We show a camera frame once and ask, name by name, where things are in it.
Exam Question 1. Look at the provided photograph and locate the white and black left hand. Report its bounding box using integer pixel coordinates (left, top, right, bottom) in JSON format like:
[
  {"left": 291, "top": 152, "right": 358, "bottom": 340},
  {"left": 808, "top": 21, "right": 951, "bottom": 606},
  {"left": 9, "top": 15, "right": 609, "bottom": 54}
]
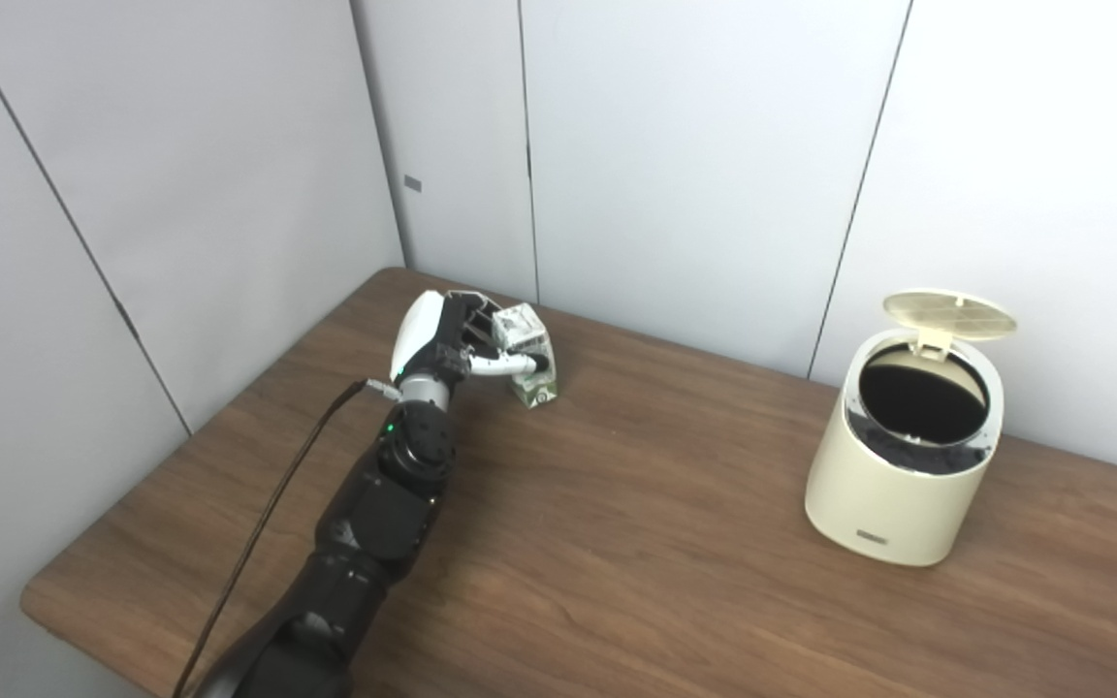
[{"left": 390, "top": 289, "right": 552, "bottom": 389}]

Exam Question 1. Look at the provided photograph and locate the white green milk carton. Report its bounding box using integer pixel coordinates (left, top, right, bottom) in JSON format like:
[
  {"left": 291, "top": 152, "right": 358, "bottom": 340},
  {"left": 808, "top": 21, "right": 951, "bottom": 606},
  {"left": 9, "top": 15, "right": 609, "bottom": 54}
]
[{"left": 491, "top": 302, "right": 559, "bottom": 409}]

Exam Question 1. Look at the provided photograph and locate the cream-colored bin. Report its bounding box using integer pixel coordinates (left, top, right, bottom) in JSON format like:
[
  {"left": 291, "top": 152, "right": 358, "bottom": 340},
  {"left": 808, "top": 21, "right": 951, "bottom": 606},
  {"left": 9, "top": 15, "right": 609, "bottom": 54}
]
[{"left": 804, "top": 289, "right": 1018, "bottom": 568}]

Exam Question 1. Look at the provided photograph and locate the cream round bin lid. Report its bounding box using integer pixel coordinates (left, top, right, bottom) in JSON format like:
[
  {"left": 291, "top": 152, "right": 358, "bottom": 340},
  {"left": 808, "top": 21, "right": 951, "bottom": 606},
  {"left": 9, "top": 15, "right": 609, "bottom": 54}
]
[{"left": 882, "top": 289, "right": 1018, "bottom": 360}]

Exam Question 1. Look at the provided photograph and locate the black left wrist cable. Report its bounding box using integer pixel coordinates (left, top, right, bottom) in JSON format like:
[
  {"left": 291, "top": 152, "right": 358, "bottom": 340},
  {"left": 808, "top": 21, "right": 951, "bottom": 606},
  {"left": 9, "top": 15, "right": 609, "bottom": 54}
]
[{"left": 171, "top": 380, "right": 399, "bottom": 698}]

